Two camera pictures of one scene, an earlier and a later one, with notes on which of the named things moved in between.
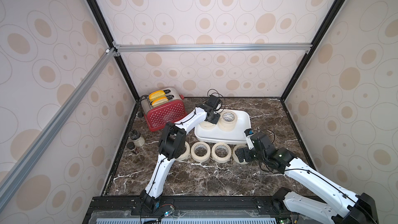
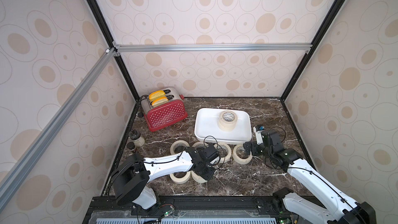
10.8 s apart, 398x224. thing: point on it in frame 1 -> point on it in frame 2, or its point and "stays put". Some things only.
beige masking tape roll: (207, 125) -> (180, 180)
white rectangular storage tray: (216, 136) stays put
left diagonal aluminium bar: (19, 170) stays put
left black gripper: (215, 121) -> (209, 175)
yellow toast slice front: (160, 101) stays put
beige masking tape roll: (234, 154) stays put
